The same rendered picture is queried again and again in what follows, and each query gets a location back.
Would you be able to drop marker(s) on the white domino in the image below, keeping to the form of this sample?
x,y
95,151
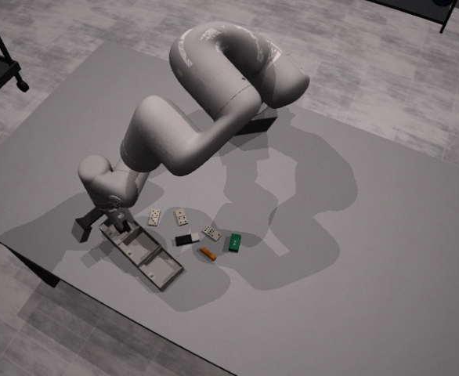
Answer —
x,y
154,217
180,214
212,233

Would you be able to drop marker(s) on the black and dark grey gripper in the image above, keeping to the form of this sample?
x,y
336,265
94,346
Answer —
x,y
119,216

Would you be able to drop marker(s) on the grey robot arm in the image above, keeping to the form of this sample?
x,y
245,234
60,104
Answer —
x,y
220,65

